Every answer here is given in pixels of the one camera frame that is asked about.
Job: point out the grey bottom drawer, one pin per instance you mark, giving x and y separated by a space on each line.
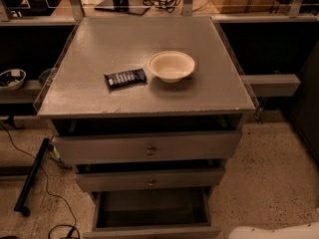
172 213

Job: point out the grey drawer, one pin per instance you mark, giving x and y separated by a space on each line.
147 147
152 179
172 213

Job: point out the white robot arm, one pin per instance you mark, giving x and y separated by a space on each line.
305 231

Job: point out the grey drawer cabinet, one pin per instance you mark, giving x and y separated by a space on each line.
78 101

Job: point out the grey top drawer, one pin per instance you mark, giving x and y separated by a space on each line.
147 147

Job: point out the grey middle drawer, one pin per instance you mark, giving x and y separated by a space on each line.
152 179

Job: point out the white paper bowl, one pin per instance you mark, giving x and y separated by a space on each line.
171 66

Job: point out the dark snack bar wrapper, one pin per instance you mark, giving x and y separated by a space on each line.
126 78

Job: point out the grey shelf beam right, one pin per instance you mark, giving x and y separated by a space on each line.
278 85

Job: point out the grey shelf beam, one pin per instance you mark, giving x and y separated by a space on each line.
278 85
25 95

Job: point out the black monitor stand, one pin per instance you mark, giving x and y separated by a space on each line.
133 7

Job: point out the grey shelf beam left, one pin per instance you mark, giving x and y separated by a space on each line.
25 95

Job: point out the white bowl with items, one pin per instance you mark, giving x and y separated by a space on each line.
12 79

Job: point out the black bar on floor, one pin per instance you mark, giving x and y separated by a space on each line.
20 206

